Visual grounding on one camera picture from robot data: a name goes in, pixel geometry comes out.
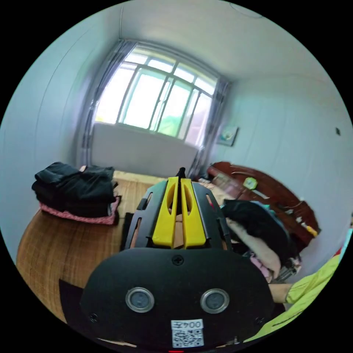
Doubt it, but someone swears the person's left forearm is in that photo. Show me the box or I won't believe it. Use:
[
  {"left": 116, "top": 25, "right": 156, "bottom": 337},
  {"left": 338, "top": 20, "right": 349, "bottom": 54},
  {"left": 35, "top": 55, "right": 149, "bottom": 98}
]
[{"left": 268, "top": 283, "right": 293, "bottom": 304}]

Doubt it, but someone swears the window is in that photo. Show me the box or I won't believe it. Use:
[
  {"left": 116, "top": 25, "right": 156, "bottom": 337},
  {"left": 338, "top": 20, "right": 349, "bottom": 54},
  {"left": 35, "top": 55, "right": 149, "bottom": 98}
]
[{"left": 95, "top": 46, "right": 219, "bottom": 142}]

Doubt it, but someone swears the person's body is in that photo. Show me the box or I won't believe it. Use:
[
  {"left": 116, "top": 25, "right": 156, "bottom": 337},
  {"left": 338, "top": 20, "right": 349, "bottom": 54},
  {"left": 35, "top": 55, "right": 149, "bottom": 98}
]
[{"left": 244, "top": 212, "right": 353, "bottom": 343}]

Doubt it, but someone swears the folded pile of clothes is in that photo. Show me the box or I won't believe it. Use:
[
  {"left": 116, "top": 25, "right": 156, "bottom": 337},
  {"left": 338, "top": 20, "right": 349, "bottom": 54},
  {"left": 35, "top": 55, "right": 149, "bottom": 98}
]
[{"left": 31, "top": 161, "right": 122, "bottom": 226}]

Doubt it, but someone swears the loose heap of clothes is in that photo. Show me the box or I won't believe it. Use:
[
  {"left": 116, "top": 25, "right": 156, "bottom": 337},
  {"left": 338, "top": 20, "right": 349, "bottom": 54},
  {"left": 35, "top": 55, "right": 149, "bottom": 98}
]
[{"left": 220, "top": 198, "right": 302, "bottom": 283}]

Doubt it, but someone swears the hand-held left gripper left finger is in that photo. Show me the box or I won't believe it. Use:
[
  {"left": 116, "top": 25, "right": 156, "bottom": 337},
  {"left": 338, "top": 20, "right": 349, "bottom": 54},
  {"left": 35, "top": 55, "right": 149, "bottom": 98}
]
[{"left": 152, "top": 177, "right": 179, "bottom": 247}]

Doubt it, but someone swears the bed with woven mat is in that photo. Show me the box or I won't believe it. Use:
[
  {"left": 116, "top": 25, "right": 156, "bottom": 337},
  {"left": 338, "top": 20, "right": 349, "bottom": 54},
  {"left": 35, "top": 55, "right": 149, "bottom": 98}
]
[{"left": 16, "top": 161, "right": 321, "bottom": 324}]

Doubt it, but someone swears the grey curtain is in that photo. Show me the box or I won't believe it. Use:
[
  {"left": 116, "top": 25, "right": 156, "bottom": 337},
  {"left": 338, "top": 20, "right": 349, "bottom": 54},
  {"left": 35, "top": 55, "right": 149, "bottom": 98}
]
[
  {"left": 192, "top": 78, "right": 232, "bottom": 178},
  {"left": 79, "top": 39, "right": 136, "bottom": 167}
]

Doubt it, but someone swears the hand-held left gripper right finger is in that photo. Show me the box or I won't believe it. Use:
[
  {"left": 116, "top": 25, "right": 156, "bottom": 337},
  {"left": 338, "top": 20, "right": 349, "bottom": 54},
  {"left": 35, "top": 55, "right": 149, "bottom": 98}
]
[{"left": 180, "top": 178, "right": 207, "bottom": 249}]

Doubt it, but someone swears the framed wall picture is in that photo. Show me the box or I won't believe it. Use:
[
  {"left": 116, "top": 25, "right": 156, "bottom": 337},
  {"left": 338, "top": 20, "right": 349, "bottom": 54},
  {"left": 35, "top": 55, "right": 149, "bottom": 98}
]
[{"left": 217, "top": 126, "right": 239, "bottom": 147}]

